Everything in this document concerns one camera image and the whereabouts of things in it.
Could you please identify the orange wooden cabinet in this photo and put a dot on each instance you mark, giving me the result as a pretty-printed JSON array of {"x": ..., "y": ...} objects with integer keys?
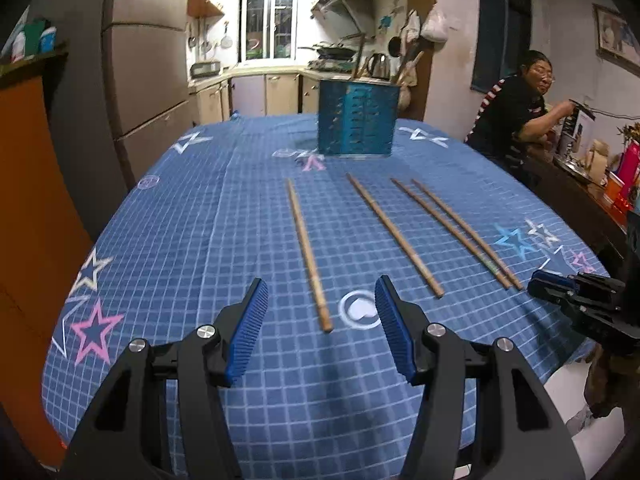
[{"x": 42, "y": 244}]

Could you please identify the seated person black top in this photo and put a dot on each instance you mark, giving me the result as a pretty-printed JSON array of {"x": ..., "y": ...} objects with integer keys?
[{"x": 513, "y": 117}]

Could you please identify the hanging white plastic bag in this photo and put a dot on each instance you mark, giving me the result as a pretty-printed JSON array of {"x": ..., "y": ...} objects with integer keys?
[{"x": 435, "y": 27}]

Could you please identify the framed wall picture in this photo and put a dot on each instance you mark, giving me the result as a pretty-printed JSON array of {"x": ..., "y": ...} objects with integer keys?
[{"x": 615, "y": 40}]

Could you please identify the black wok on stove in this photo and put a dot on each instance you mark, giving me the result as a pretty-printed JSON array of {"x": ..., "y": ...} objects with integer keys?
[{"x": 331, "y": 52}]

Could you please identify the blue star grid tablecloth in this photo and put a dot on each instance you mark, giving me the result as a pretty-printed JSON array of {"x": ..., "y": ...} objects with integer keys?
[{"x": 213, "y": 214}]

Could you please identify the dark wooden side table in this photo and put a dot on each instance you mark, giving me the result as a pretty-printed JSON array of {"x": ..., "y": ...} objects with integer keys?
[{"x": 584, "y": 210}]

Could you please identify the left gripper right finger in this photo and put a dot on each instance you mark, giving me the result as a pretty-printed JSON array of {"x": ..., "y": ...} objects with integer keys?
[{"x": 483, "y": 406}]

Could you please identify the silver refrigerator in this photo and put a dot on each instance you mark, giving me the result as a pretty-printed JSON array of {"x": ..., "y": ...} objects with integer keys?
[{"x": 122, "y": 99}]

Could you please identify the silver toaster oven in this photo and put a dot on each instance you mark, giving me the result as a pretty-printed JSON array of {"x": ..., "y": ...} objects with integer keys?
[{"x": 205, "y": 69}]

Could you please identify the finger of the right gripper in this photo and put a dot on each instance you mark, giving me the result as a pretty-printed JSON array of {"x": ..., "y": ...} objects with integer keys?
[
  {"x": 559, "y": 292},
  {"x": 552, "y": 278}
]

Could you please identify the dark patterned chopstick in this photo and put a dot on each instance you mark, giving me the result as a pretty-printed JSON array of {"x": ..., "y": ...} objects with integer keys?
[
  {"x": 472, "y": 233},
  {"x": 454, "y": 230}
]

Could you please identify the range hood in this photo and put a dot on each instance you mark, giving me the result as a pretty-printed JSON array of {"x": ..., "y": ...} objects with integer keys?
[{"x": 346, "y": 18}]

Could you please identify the steel electric kettle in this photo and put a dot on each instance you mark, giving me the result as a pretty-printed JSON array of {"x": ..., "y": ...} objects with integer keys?
[{"x": 378, "y": 66}]

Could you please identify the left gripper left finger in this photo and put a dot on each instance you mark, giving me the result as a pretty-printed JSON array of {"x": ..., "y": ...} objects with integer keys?
[{"x": 124, "y": 431}]

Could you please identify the operator right hand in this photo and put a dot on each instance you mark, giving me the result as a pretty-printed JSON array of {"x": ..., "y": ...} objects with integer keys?
[{"x": 612, "y": 382}]

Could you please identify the teal perforated utensil holder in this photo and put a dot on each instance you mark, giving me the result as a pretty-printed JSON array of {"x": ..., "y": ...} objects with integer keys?
[{"x": 356, "y": 118}]

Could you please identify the kitchen window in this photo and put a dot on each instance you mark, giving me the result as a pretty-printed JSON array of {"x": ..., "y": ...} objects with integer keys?
[{"x": 268, "y": 30}]

